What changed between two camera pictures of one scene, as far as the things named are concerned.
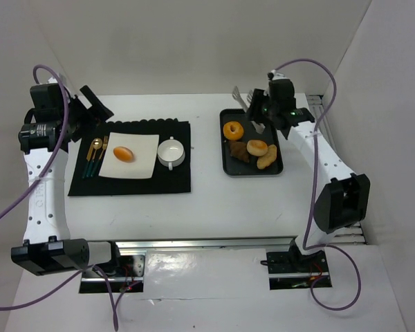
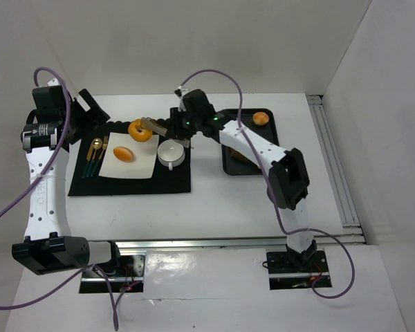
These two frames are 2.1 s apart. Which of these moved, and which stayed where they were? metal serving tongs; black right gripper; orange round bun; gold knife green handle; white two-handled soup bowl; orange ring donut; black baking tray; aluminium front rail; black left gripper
Moved: metal serving tongs; black right gripper; orange ring donut
Stayed: gold knife green handle; white two-handled soup bowl; black baking tray; aluminium front rail; orange round bun; black left gripper
